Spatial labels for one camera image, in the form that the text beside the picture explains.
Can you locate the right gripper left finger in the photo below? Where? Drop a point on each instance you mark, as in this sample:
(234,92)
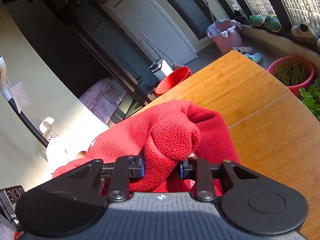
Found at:
(126,168)

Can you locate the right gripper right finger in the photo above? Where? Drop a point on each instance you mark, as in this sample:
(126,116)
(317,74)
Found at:
(203,174)

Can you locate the red fleece jacket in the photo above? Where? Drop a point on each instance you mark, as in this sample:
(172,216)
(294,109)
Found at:
(166,134)

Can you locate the pink bedding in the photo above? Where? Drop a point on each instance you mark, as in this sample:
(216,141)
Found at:
(103,98)

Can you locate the red plastic bucket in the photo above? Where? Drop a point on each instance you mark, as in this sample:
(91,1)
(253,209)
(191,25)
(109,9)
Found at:
(172,80)

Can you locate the white trash bin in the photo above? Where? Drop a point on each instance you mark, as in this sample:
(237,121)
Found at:
(161,69)

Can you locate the light blue slipper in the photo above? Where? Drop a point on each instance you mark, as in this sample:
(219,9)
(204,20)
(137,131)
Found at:
(257,57)

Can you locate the leafy green plant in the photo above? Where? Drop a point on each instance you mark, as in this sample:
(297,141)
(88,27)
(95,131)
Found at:
(311,98)

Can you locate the red flower pot with grass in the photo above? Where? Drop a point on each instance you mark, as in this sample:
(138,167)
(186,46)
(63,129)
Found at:
(294,72)

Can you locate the pink laundry basket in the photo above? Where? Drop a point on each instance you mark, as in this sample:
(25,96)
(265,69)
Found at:
(224,33)

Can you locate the dark framed door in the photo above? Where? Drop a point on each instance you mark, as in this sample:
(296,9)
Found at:
(196,15)

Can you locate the green slipper pair near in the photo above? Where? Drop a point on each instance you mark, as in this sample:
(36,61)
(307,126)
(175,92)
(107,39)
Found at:
(272,24)

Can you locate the beige shoe on sill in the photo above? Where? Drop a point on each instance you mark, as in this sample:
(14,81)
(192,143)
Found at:
(304,33)

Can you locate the white wall socket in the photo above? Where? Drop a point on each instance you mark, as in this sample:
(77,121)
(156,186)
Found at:
(46,128)

